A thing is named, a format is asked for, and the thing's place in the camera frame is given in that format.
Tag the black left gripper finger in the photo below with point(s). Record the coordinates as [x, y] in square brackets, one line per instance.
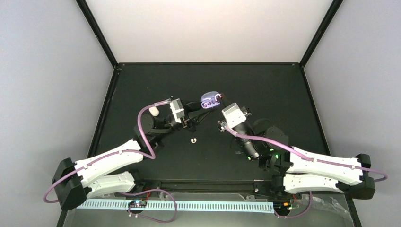
[198, 116]
[191, 106]

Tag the light blue slotted cable duct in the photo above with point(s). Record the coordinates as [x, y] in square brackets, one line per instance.
[153, 205]

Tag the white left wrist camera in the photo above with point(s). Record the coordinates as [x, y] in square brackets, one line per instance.
[177, 110]

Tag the black frame rail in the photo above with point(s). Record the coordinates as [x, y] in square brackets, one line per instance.
[259, 187]

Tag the small circuit board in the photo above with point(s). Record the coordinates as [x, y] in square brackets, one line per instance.
[137, 204]

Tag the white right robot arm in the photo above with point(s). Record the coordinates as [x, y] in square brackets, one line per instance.
[293, 170]

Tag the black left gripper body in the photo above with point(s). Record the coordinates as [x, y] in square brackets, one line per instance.
[190, 124]

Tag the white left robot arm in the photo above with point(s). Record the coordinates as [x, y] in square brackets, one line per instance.
[75, 182]

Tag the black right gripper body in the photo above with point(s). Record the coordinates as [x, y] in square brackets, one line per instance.
[246, 110]

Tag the lavender earbud charging case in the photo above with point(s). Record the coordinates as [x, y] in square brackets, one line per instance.
[210, 100]

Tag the white oval charging case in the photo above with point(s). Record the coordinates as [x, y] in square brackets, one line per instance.
[154, 111]

